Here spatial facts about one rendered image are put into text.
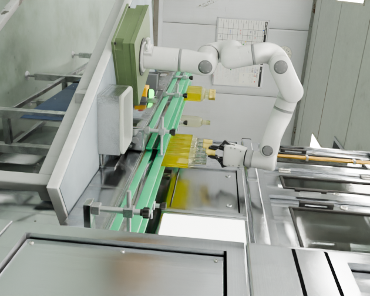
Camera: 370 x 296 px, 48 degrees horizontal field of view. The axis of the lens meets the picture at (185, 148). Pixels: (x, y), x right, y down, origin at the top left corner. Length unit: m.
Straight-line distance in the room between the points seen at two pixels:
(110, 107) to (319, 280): 0.94
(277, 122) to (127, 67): 0.65
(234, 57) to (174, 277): 1.11
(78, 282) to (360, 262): 0.53
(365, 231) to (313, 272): 1.02
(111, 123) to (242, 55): 0.59
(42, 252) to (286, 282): 0.46
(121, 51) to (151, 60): 0.15
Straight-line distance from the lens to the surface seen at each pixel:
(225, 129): 7.97
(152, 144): 1.77
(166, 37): 7.66
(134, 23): 1.75
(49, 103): 2.13
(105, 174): 1.51
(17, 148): 2.04
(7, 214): 1.75
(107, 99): 1.47
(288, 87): 1.67
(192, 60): 1.72
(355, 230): 1.82
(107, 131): 1.51
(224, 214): 1.65
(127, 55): 1.66
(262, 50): 1.72
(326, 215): 1.88
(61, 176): 1.22
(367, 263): 0.90
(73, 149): 1.28
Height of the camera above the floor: 1.15
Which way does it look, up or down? 3 degrees down
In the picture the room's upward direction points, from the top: 95 degrees clockwise
